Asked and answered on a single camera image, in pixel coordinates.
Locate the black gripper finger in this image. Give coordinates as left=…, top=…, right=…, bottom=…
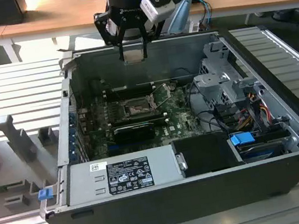
left=92, top=8, right=132, bottom=66
left=135, top=11, right=171, bottom=60

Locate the silver square CPU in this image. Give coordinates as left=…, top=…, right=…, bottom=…
left=122, top=47, right=145, bottom=65

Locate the metal socket cover frame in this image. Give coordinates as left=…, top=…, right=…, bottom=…
left=148, top=81, right=174, bottom=110

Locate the black RAM slot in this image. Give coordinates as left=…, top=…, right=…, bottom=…
left=110, top=111, right=166, bottom=126
left=103, top=86, right=155, bottom=100
left=111, top=116, right=168, bottom=132
left=102, top=81, right=154, bottom=94

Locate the CPU socket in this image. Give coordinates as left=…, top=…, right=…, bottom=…
left=120, top=95, right=158, bottom=119

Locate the pale blue teach pendant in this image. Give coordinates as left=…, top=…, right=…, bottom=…
left=162, top=0, right=198, bottom=35

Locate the long wooden desk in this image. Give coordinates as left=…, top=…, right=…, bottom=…
left=0, top=0, right=299, bottom=65

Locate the grey metal drive cage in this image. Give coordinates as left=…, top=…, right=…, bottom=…
left=181, top=34, right=272, bottom=139

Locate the green motherboard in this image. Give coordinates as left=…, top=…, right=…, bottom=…
left=74, top=77, right=209, bottom=161

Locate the black graphics card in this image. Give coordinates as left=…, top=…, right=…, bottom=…
left=112, top=121, right=157, bottom=146

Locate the black plastic shroud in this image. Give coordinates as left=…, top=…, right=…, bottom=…
left=170, top=129, right=246, bottom=179

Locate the blue disk carrier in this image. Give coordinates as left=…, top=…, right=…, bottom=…
left=229, top=130, right=256, bottom=148

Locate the grey power supply unit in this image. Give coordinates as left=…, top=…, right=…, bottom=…
left=60, top=143, right=187, bottom=207

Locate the grey parts rack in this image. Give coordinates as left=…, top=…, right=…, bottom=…
left=0, top=107, right=72, bottom=219

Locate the blue case latch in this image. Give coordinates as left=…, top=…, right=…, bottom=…
left=38, top=189, right=53, bottom=202

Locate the black open PC case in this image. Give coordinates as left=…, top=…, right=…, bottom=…
left=16, top=16, right=299, bottom=224

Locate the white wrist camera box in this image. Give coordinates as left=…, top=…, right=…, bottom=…
left=139, top=0, right=179, bottom=25

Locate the blue cable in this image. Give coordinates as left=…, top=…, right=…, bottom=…
left=191, top=0, right=214, bottom=27

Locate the black internal cable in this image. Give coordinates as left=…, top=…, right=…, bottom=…
left=184, top=77, right=229, bottom=137

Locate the red yellow wire bundle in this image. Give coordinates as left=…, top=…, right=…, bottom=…
left=232, top=90, right=272, bottom=130

